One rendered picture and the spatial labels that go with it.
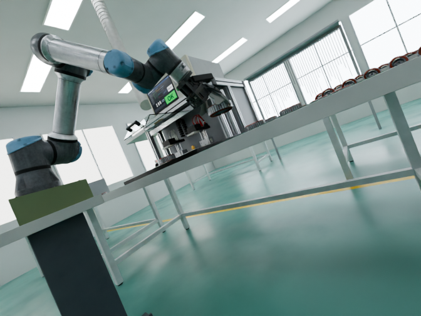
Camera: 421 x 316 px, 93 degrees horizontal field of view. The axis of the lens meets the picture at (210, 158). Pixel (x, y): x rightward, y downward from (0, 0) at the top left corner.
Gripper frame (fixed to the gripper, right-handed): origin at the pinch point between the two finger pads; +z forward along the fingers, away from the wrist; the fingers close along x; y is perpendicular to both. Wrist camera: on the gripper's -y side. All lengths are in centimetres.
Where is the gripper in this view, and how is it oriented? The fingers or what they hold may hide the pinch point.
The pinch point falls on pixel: (220, 109)
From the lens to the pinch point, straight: 89.7
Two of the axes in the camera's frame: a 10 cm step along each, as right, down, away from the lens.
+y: -4.1, 7.7, -5.0
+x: 5.9, -1.9, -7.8
